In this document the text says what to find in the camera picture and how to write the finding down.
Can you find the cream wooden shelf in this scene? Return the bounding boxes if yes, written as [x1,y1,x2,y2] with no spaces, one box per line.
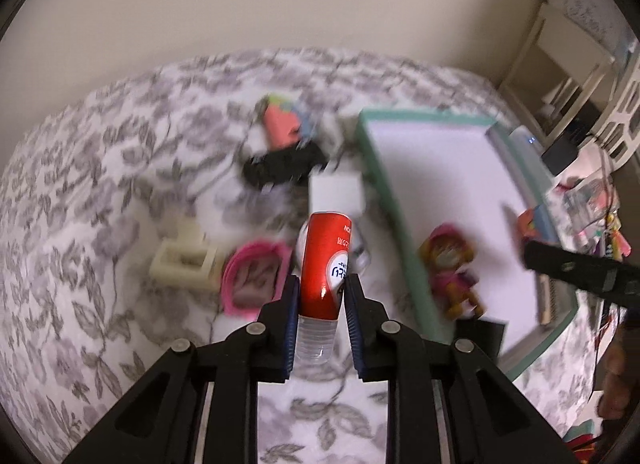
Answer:
[500,1,618,145]

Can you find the white power strip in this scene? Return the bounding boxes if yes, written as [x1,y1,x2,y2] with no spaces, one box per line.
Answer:
[507,125,543,155]

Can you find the blue and orange toy case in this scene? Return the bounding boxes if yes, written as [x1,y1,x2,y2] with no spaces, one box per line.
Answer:
[515,204,556,255]

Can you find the person's right hand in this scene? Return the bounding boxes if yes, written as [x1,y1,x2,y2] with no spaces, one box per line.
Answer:
[597,321,638,420]

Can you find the cream plastic clip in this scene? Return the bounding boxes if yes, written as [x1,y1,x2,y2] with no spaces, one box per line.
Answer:
[149,216,218,290]

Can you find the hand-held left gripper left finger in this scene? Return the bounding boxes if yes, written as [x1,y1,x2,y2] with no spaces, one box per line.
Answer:
[62,274,301,464]

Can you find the pink and yellow toy figurine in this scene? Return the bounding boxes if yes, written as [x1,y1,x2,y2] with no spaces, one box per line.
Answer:
[419,224,486,320]

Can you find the black power adapter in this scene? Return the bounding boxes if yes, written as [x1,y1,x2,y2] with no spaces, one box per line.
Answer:
[542,136,581,176]

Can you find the teal tray with white inside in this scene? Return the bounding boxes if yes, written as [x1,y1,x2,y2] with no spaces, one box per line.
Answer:
[356,110,578,385]

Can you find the white charger cube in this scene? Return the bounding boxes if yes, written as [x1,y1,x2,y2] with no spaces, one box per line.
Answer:
[307,171,366,217]

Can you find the white printed tub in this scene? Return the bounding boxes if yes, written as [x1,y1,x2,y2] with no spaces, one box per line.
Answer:
[542,0,631,45]

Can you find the white lattice basket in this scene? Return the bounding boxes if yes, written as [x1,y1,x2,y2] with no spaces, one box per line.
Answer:
[590,39,640,165]

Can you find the pink blue green toy knife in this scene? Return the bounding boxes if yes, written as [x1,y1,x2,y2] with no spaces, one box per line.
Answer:
[255,94,316,150]

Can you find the pile of colourful candies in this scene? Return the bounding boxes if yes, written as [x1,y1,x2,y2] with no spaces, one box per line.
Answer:
[560,174,631,265]

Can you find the black toy car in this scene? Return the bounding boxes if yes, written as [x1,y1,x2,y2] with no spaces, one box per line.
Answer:
[242,144,328,190]

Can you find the red glue bottle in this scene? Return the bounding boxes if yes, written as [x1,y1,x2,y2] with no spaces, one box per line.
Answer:
[295,211,353,362]

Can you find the black card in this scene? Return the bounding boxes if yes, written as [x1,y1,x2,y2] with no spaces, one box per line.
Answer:
[452,316,507,360]

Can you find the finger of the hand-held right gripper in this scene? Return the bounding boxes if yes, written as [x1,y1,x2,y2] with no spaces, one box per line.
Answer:
[522,239,618,295]

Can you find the grey floral cloth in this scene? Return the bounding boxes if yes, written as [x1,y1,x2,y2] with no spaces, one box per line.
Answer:
[0,46,616,464]

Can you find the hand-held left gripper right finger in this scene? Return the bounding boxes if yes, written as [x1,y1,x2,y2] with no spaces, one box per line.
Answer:
[342,274,578,464]

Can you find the pink watch band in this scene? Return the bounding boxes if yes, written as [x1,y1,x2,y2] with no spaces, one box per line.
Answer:
[220,240,293,317]

